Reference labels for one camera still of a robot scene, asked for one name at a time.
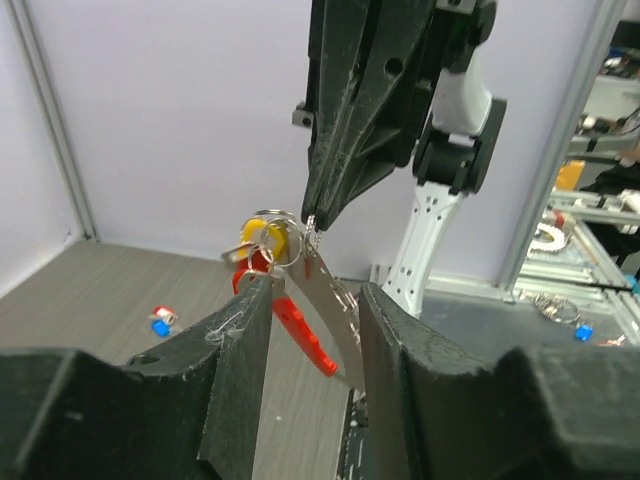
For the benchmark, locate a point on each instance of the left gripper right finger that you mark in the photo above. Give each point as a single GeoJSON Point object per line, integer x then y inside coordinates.
{"type": "Point", "coordinates": [437, 411]}

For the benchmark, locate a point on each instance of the red handled keyring with keys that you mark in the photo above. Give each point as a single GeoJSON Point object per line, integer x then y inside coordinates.
{"type": "Point", "coordinates": [275, 246]}

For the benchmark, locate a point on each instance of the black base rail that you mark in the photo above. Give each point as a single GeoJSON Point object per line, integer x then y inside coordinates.
{"type": "Point", "coordinates": [352, 459]}

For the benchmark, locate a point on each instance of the spare keyring with blue tag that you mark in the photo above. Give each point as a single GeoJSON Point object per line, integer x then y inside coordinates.
{"type": "Point", "coordinates": [561, 310]}

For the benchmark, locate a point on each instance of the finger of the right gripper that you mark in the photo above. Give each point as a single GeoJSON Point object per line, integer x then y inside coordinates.
{"type": "Point", "coordinates": [336, 32]}
{"type": "Point", "coordinates": [393, 32]}

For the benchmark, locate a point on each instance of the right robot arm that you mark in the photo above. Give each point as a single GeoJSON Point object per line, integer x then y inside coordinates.
{"type": "Point", "coordinates": [445, 124]}

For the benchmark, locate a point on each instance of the blue and red keys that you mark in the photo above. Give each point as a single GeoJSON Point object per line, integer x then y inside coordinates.
{"type": "Point", "coordinates": [163, 321]}

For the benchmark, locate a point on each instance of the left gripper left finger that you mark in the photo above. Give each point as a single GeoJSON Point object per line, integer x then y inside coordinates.
{"type": "Point", "coordinates": [188, 408]}

